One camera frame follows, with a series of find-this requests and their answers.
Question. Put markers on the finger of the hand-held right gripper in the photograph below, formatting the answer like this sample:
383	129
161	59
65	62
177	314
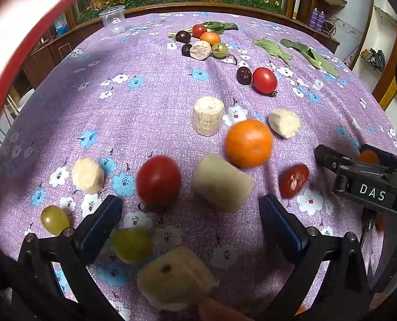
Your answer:
389	160
330	160

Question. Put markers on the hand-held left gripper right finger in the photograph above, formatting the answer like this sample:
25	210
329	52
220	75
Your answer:
283	227

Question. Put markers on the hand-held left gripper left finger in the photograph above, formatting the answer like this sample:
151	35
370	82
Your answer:
99	220

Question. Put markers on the green grape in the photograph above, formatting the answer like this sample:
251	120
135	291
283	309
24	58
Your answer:
132	245
219	50
54	220

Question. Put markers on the red jujube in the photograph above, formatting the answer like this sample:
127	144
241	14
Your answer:
293	180

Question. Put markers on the red tomato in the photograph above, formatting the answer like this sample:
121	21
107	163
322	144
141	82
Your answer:
159	180
198	30
264	80

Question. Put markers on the dark purple plum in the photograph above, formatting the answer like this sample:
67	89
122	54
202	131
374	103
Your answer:
186	49
244	75
182	35

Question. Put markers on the red rimmed white tray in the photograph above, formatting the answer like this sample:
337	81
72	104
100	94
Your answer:
14	13

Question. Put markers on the green leaf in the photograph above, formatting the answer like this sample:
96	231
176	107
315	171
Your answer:
310	57
272	49

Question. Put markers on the purple floral tablecloth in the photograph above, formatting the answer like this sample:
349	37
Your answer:
151	90

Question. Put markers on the purple bottle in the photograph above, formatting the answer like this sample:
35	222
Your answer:
321	20
313	18

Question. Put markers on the bok choy leaf with stem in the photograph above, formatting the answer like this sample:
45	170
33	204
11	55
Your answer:
225	26

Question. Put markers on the large clear water bottle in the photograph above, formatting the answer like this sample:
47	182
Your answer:
61	25

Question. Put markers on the clear plastic cup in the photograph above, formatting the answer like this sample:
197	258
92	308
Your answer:
114	18

